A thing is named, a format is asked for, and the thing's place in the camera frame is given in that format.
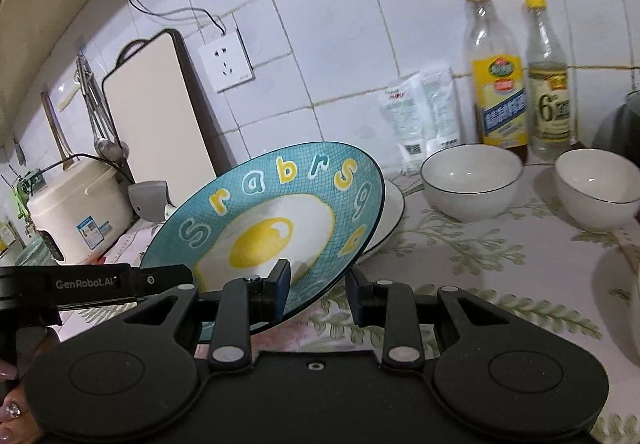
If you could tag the person's left hand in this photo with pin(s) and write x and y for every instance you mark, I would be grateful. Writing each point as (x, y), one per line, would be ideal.
(11, 416)

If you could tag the dark grey appliance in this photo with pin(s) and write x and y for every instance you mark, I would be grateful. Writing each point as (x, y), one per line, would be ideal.
(631, 124)

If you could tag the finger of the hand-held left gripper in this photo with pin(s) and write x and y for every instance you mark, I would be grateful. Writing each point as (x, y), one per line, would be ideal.
(165, 278)

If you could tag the yellow label oil bottle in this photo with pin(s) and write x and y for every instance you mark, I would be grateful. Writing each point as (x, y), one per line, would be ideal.
(500, 94)

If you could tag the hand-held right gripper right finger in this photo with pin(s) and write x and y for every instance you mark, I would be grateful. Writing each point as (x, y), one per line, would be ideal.
(354, 298)

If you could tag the teal egg print plate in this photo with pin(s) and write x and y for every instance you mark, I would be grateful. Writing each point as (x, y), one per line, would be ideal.
(300, 184)

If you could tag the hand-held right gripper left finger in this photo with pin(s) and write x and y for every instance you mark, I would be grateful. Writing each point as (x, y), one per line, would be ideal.
(281, 286)

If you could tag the clear vinegar bottle yellow cap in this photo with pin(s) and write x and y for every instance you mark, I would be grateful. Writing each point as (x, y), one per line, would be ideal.
(550, 109)

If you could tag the hanging metal spoon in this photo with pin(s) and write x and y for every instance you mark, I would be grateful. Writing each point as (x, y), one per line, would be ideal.
(102, 149)

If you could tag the green plastic object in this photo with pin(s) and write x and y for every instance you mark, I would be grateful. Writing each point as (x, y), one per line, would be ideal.
(22, 196)

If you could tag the cream rice cooker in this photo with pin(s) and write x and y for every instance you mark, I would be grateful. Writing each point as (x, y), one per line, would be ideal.
(75, 204)

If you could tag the beige cutting board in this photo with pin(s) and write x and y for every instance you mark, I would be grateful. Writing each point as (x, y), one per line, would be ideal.
(150, 114)

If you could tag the white salt packet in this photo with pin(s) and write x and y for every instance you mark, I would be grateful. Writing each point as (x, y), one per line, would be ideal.
(442, 119)
(405, 124)

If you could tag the white wall socket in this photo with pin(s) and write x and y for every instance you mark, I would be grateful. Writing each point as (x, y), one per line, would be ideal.
(227, 61)

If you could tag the white plate with black rim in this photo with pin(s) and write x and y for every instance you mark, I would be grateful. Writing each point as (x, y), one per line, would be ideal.
(392, 219)

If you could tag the floral tablecloth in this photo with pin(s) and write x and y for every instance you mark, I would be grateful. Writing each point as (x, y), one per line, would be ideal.
(450, 264)

